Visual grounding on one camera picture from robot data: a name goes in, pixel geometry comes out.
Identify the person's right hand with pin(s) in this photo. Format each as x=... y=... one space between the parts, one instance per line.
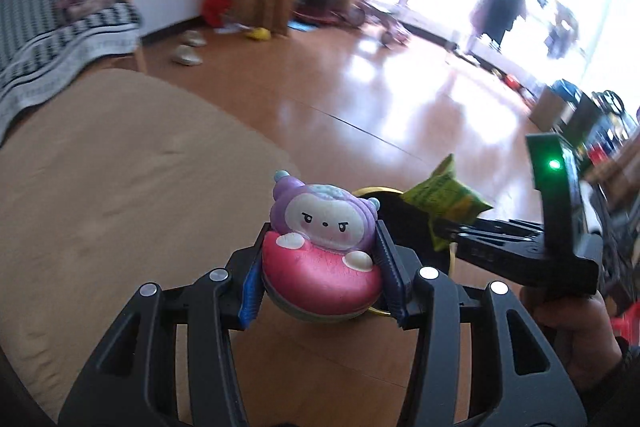
x=582 y=332

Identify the blue hanging clothes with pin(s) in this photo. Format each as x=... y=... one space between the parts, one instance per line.
x=562 y=29

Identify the black bin with gold rim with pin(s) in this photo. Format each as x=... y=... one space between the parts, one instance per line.
x=400 y=219

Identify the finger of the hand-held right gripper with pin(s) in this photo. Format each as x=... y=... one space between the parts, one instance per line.
x=500 y=239

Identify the black hanging garment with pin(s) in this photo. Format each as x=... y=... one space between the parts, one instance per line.
x=500 y=7

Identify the beige slipper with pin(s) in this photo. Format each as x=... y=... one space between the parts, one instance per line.
x=194 y=40
x=187 y=57

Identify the chair with striped blanket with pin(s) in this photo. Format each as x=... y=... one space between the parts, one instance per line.
x=45 y=42

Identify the cardboard box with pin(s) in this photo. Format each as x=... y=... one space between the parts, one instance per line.
x=550 y=109

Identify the pink children's tricycle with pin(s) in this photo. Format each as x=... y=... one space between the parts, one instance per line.
x=387 y=24

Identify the red bag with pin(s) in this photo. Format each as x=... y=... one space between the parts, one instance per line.
x=216 y=7

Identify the person's right forearm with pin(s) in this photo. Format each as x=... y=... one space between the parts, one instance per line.
x=615 y=387

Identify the purple and pink squishy toy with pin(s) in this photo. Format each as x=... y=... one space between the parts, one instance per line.
x=320 y=257

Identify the yellow toy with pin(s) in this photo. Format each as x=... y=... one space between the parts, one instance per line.
x=257 y=34

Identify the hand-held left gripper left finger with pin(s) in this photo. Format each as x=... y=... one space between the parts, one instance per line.
x=248 y=302

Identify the green snack packet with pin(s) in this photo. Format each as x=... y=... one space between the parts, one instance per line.
x=442 y=197

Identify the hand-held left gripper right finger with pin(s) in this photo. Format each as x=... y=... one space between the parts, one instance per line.
x=392 y=279

